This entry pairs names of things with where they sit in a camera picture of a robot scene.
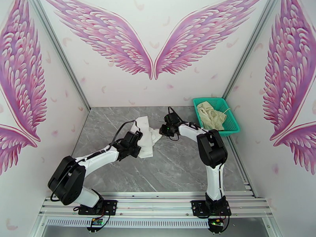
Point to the aluminium right side rail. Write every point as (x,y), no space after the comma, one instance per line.
(245,177)

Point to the aluminium corner post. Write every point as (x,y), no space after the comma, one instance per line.
(58,48)
(250,46)

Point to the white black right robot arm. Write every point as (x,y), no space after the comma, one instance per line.
(212,174)

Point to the white t-shirt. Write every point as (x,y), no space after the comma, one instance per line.
(146,150)

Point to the green right circuit board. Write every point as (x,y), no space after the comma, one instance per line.
(216,222)

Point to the green plastic basket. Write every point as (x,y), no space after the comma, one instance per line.
(232,125)

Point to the green circuit board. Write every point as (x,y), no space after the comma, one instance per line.
(216,222)
(96,222)

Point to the aluminium right corner post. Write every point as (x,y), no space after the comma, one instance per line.
(250,46)

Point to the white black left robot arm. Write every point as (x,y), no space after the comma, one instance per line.
(93,157)

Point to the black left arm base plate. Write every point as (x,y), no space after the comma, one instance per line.
(109,206)

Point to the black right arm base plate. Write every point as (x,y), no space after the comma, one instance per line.
(198,208)

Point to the aluminium left corner post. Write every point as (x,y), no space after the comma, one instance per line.
(58,48)

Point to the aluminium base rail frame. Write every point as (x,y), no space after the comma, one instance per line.
(153,203)

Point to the green left circuit board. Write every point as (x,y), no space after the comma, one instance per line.
(96,222)

